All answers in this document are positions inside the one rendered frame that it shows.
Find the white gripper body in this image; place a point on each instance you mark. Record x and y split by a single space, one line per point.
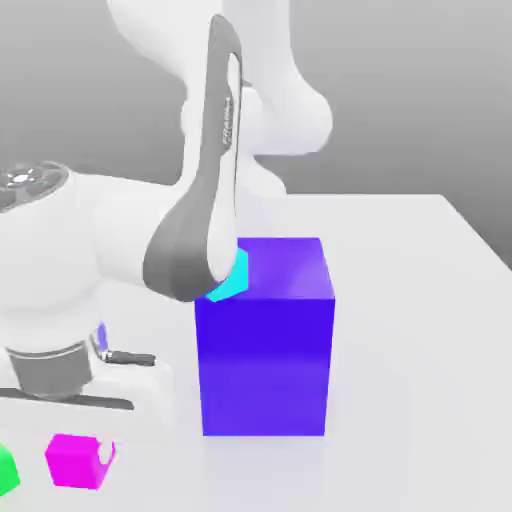
136 390

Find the large blue box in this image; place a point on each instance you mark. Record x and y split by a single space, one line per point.
264 360

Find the small magenta cube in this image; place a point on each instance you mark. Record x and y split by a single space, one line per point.
72 464

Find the small green cube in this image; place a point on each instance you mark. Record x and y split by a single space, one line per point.
7 472

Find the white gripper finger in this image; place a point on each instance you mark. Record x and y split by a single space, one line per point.
105 452

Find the small cyan cube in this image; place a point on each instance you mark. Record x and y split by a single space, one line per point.
236 280

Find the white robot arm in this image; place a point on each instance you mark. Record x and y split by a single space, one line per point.
52 260

